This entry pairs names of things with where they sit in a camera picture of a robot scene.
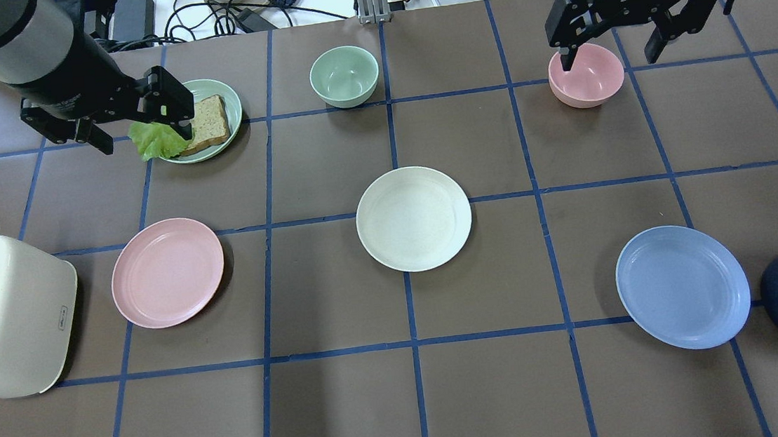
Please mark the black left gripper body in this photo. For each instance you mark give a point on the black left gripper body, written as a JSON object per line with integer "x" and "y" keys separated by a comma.
{"x": 70, "y": 76}

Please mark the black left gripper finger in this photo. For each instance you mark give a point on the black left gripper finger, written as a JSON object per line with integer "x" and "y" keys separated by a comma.
{"x": 99, "y": 139}
{"x": 183, "y": 129}

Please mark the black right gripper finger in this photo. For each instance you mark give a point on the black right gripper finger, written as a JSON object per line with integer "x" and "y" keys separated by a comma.
{"x": 567, "y": 57}
{"x": 655, "y": 46}

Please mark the pink plate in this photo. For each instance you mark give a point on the pink plate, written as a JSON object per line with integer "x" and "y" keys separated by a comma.
{"x": 167, "y": 273}

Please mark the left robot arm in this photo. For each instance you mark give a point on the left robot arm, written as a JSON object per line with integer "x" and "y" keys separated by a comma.
{"x": 70, "y": 85}

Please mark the bread slice on plate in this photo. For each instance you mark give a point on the bread slice on plate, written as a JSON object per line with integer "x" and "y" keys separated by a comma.
{"x": 210, "y": 125}

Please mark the green lettuce leaf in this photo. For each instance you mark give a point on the green lettuce leaf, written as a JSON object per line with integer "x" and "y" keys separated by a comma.
{"x": 157, "y": 141}

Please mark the pink bowl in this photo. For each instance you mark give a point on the pink bowl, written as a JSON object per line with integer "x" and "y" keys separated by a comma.
{"x": 596, "y": 76}

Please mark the green plate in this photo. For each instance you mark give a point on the green plate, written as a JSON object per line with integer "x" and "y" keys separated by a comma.
{"x": 201, "y": 89}

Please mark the black power adapter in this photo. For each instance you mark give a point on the black power adapter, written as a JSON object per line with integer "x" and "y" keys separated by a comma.
{"x": 132, "y": 20}

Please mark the green bowl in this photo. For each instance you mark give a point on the green bowl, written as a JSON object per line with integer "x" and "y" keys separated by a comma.
{"x": 344, "y": 76}

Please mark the cream white toaster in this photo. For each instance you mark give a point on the cream white toaster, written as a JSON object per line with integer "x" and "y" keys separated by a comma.
{"x": 37, "y": 303}

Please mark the cream white plate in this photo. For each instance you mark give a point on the cream white plate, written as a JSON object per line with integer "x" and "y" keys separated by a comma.
{"x": 413, "y": 219}

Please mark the blue plate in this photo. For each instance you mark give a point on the blue plate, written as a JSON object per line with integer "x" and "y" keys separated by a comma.
{"x": 683, "y": 287}

